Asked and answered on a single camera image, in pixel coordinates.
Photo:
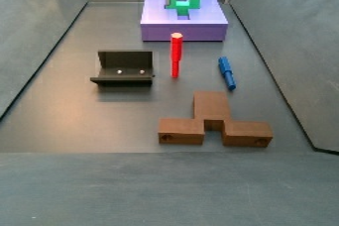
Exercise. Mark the brown T-shaped block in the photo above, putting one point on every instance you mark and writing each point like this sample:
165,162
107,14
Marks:
213,117

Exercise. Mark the black angle fixture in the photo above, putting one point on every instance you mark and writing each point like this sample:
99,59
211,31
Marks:
125,68

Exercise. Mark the green U-shaped block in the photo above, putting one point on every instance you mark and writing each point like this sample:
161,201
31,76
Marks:
183,6

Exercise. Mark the purple base block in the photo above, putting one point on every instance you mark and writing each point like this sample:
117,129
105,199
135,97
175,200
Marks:
205,25

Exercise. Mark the red peg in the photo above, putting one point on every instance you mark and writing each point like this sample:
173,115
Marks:
177,49

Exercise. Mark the blue peg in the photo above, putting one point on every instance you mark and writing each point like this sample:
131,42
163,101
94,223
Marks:
226,70

